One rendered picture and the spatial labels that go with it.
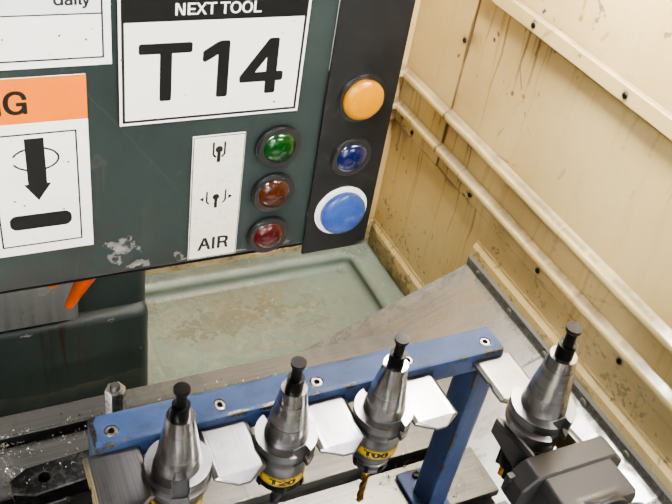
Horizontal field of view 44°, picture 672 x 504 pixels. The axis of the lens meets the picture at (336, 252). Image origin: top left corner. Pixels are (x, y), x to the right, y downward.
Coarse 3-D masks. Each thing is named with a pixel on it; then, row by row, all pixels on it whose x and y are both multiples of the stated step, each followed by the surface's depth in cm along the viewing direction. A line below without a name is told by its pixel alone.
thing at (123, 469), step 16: (128, 448) 79; (96, 464) 77; (112, 464) 77; (128, 464) 78; (96, 480) 76; (112, 480) 76; (128, 480) 76; (144, 480) 76; (96, 496) 75; (112, 496) 75; (128, 496) 75; (144, 496) 75
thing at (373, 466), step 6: (354, 456) 91; (360, 456) 90; (354, 462) 91; (360, 462) 90; (366, 462) 90; (372, 462) 89; (378, 462) 90; (384, 462) 90; (360, 468) 90; (366, 468) 90; (372, 468) 90; (378, 468) 90; (384, 468) 91
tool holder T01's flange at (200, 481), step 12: (156, 444) 79; (204, 444) 80; (204, 456) 78; (144, 468) 77; (204, 468) 77; (156, 480) 76; (168, 480) 76; (192, 480) 76; (204, 480) 77; (156, 492) 77; (168, 492) 76; (180, 492) 77; (192, 492) 76; (204, 492) 78
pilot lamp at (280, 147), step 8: (280, 136) 46; (288, 136) 46; (272, 144) 46; (280, 144) 46; (288, 144) 46; (264, 152) 46; (272, 152) 46; (280, 152) 46; (288, 152) 47; (272, 160) 47; (280, 160) 47
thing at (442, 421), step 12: (408, 384) 91; (420, 384) 91; (432, 384) 91; (408, 396) 89; (420, 396) 90; (432, 396) 90; (444, 396) 90; (420, 408) 88; (432, 408) 89; (444, 408) 89; (420, 420) 87; (432, 420) 87; (444, 420) 88
